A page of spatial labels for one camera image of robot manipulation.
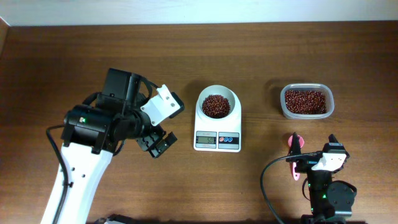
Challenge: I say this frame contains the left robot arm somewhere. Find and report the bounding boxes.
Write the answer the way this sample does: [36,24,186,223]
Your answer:
[41,68,185,223]

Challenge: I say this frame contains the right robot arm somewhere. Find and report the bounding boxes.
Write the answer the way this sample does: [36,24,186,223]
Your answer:
[286,133,357,223]

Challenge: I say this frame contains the black cable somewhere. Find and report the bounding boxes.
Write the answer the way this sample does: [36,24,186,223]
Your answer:
[259,152,321,224]
[45,124,70,224]

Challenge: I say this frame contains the right black cable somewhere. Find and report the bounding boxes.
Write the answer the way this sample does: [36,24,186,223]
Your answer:
[259,152,321,224]

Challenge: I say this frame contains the left black cable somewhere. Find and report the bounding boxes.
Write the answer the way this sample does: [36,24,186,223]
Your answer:
[45,124,70,224]

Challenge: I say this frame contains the white digital kitchen scale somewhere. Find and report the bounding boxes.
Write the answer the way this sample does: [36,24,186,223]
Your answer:
[193,105,243,152]

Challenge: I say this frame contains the red beans in bowl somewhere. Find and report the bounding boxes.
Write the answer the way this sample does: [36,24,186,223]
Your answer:
[201,95,231,119]

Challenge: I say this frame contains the pink plastic measuring scoop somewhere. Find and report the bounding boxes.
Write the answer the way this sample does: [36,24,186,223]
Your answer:
[286,133,305,180]

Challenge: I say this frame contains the white round bowl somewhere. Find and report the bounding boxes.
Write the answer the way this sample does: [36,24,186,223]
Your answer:
[197,85,241,119]

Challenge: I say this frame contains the clear plastic bean container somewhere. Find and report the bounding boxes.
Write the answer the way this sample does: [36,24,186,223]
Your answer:
[280,83,335,119]

